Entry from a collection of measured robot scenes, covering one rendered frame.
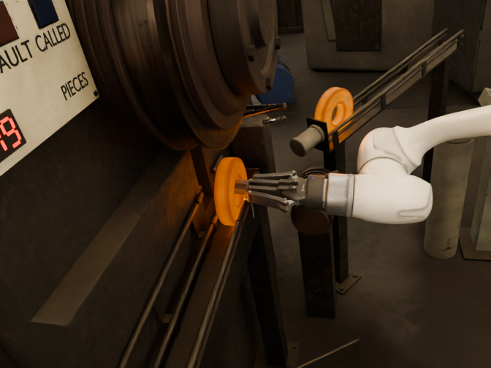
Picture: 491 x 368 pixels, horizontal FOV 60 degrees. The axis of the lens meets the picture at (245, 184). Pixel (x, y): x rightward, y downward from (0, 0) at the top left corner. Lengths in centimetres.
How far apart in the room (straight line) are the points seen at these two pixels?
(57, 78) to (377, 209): 61
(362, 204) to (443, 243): 95
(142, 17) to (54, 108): 16
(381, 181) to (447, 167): 73
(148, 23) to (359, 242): 148
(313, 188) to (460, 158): 79
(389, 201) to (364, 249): 100
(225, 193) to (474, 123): 50
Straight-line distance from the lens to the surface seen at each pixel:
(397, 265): 181
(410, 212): 89
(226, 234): 96
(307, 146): 122
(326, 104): 126
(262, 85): 75
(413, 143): 99
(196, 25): 63
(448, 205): 169
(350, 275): 174
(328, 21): 356
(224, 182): 89
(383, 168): 92
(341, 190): 88
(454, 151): 156
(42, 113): 60
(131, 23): 61
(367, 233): 194
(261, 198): 90
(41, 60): 61
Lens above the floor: 127
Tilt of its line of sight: 33 degrees down
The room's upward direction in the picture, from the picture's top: 10 degrees counter-clockwise
